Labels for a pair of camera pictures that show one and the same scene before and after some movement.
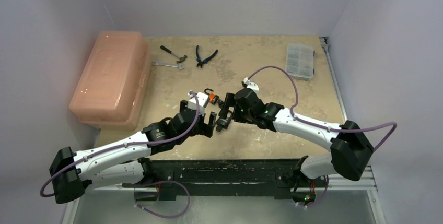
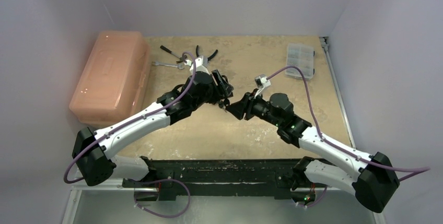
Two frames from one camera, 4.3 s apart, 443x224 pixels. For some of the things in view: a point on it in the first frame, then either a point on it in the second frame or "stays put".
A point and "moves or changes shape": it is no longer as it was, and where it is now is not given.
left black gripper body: (201, 128) -> (218, 90)
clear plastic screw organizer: (300, 64) stays put
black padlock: (222, 123) moves or changes shape
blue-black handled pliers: (200, 62) stays put
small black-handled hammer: (181, 58) stays put
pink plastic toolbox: (111, 91) stays put
